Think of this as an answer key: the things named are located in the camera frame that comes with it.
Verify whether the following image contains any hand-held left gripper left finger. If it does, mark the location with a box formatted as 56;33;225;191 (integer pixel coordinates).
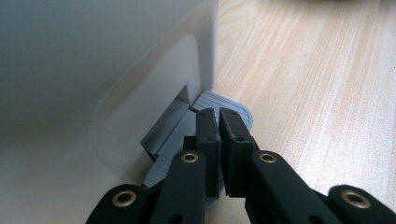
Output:
183;107;223;200

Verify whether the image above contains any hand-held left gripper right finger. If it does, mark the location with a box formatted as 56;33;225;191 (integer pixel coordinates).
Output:
218;106;262;199

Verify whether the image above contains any white grey pedal bin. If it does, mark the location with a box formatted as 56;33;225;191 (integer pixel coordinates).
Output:
0;0;254;224

